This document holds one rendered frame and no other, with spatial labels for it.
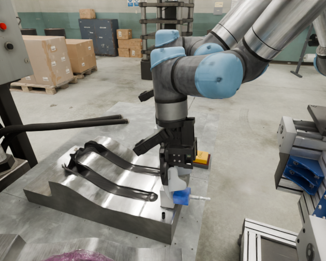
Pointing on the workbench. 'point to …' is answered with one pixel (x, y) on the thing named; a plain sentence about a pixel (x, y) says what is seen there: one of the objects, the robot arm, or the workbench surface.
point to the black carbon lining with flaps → (76, 168)
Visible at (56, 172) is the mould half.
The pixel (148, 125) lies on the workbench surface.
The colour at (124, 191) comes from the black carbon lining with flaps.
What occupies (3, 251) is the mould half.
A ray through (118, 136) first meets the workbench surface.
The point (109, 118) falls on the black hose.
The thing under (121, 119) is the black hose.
